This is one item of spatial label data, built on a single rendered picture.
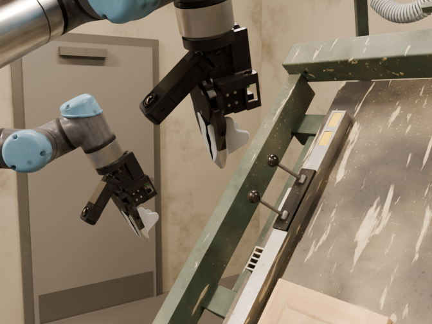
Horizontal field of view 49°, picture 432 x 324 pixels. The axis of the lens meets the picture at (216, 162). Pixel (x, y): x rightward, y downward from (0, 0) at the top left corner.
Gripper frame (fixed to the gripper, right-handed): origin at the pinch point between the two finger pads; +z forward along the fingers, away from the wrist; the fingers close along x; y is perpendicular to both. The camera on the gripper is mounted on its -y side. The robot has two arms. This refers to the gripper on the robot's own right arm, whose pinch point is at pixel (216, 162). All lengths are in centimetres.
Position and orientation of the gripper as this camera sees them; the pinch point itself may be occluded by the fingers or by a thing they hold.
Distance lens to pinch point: 74.6
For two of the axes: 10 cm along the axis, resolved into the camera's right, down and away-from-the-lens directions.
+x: -4.1, -4.3, 8.0
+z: 1.5, 8.4, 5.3
